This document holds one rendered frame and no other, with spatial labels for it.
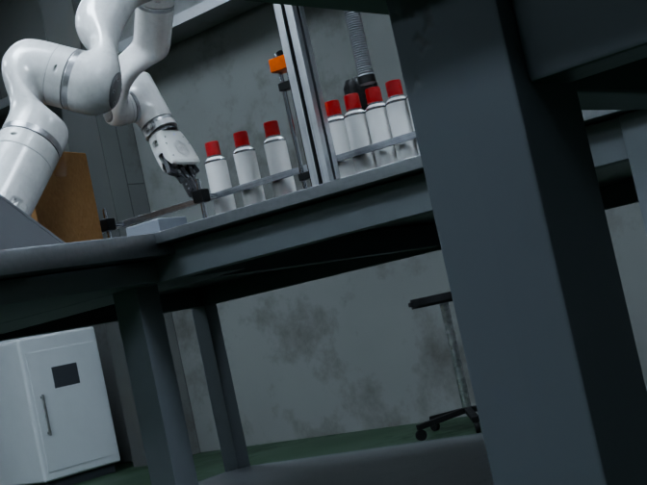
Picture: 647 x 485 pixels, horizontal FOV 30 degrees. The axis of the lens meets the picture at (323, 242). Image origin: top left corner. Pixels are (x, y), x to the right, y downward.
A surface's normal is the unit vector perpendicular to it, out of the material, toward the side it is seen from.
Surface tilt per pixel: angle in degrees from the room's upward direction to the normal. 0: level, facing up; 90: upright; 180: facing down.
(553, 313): 90
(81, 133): 90
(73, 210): 90
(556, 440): 90
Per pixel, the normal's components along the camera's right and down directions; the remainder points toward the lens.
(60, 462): 0.71, -0.20
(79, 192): 0.90, -0.22
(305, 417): -0.63, 0.08
